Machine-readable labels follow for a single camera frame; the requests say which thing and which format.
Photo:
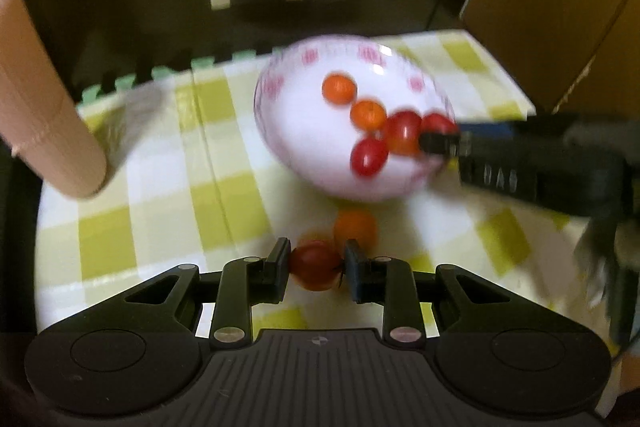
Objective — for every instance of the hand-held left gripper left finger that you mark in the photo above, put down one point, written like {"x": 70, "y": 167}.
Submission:
{"x": 279, "y": 269}

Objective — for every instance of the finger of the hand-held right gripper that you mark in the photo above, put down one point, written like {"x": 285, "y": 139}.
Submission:
{"x": 487, "y": 126}
{"x": 440, "y": 143}

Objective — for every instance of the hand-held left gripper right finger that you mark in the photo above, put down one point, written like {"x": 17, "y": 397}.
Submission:
{"x": 356, "y": 269}

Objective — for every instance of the round red tomato with stem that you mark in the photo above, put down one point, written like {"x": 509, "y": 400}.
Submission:
{"x": 315, "y": 264}

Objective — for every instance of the small orange kumquat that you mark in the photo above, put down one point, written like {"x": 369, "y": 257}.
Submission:
{"x": 368, "y": 114}
{"x": 339, "y": 88}
{"x": 355, "y": 229}

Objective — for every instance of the pink ribbed plastic case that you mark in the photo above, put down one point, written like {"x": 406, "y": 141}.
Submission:
{"x": 40, "y": 107}

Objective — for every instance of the white floral bowl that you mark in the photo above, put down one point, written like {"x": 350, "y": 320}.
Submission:
{"x": 320, "y": 137}

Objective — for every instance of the oval red cherry tomato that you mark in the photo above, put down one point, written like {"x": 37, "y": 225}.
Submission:
{"x": 369, "y": 157}

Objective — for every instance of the green foam mat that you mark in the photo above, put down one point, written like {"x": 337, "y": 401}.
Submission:
{"x": 160, "y": 74}

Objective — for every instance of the green checkered tablecloth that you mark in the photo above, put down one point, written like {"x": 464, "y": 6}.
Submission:
{"x": 175, "y": 187}

